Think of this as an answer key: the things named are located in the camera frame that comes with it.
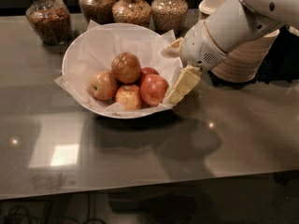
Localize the glass cereal jar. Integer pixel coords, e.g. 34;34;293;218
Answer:
25;0;71;45
78;0;116;24
112;0;151;28
151;0;188;34

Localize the yellow-red left apple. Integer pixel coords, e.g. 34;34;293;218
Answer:
89;71;119;101

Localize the red right apple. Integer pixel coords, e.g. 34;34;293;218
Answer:
140;74;169;106

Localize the yellow-red front apple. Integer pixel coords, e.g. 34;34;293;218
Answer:
116;84;143;110

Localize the yellow-red apple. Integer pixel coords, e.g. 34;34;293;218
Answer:
116;84;143;110
89;71;119;101

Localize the front stack of paper bowls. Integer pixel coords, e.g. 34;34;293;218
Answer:
212;30;279;83

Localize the dark red top apple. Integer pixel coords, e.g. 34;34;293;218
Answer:
111;52;141;84

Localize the white bowl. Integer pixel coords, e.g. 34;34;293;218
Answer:
61;22;184;119

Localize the red back apple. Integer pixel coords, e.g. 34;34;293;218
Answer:
138;67;159;83

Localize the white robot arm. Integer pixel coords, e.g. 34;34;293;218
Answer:
162;0;299;105

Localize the white paper liner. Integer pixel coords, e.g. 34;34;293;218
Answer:
53;20;181;114

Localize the left glass cereal jar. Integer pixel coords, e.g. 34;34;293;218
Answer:
25;0;71;45

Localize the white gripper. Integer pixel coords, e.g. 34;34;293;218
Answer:
162;20;226;105

